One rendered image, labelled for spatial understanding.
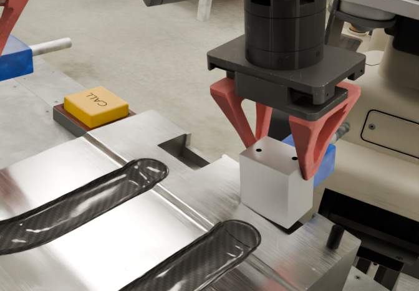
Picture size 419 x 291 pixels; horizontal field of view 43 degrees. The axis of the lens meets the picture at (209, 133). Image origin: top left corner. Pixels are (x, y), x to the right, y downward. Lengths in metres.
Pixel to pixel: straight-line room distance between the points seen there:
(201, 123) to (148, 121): 1.79
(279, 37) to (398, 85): 0.41
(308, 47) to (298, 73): 0.02
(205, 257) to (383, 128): 0.40
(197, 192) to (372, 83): 0.36
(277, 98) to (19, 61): 0.28
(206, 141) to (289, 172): 1.82
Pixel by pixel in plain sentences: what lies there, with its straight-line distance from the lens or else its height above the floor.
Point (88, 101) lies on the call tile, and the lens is 0.69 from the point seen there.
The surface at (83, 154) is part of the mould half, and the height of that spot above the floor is 0.89.
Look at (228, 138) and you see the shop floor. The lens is 2.27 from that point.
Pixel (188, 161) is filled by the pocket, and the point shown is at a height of 0.86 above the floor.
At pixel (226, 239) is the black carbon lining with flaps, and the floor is 0.88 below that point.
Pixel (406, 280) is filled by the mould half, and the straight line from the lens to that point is 0.50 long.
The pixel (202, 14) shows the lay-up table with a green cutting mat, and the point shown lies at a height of 0.05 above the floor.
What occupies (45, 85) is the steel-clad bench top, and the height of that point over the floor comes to 0.80.
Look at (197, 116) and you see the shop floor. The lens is 2.40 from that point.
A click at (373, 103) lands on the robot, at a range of 0.73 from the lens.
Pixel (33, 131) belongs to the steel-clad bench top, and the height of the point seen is 0.80.
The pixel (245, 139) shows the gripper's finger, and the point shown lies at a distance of 0.44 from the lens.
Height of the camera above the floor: 1.17
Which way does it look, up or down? 31 degrees down
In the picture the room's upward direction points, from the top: 9 degrees clockwise
